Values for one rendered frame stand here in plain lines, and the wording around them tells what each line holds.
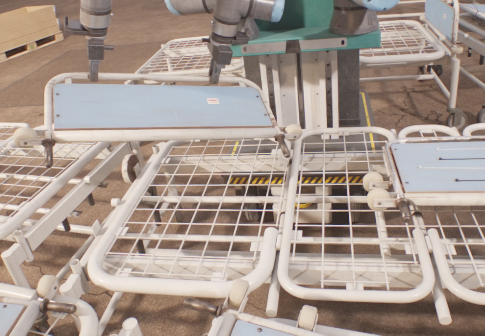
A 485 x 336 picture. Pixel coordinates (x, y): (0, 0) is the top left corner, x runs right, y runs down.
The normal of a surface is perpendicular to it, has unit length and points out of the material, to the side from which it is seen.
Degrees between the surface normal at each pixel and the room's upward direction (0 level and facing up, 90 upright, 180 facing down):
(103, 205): 0
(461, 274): 90
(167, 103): 30
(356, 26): 70
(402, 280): 90
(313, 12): 90
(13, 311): 5
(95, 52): 105
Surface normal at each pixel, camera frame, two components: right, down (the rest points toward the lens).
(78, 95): 0.26, -0.65
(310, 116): -0.19, 0.48
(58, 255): -0.13, -0.87
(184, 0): -0.31, 0.65
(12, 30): 0.84, 0.15
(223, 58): 0.30, 0.64
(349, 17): -0.42, 0.15
